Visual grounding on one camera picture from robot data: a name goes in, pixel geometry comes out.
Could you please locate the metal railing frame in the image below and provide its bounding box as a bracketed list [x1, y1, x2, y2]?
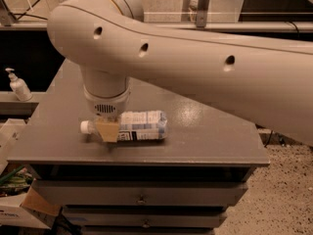
[4, 0, 313, 33]

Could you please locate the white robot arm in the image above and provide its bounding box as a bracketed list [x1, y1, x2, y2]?
[47, 0, 313, 145]

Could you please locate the clear plastic bottle white cap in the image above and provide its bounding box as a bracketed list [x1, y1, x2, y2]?
[80, 111, 167, 142]

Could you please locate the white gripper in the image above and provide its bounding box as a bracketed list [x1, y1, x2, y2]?
[83, 87, 130, 143]

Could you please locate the grey drawer cabinet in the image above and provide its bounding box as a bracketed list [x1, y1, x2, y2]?
[9, 62, 269, 235]

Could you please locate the drawer knob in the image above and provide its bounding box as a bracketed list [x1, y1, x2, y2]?
[137, 196, 146, 206]
[142, 221, 151, 229]

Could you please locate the white cardboard box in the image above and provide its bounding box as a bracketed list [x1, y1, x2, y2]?
[0, 187, 61, 229]

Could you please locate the black cable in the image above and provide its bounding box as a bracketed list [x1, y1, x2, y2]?
[9, 0, 55, 22]

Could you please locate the lower drawer knob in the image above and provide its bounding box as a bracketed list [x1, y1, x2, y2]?
[142, 221, 151, 229]

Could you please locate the white pump dispenser bottle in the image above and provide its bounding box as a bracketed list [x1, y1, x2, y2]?
[5, 68, 32, 102]

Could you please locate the upper drawer knob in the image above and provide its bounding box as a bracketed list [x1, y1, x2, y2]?
[137, 196, 146, 206]

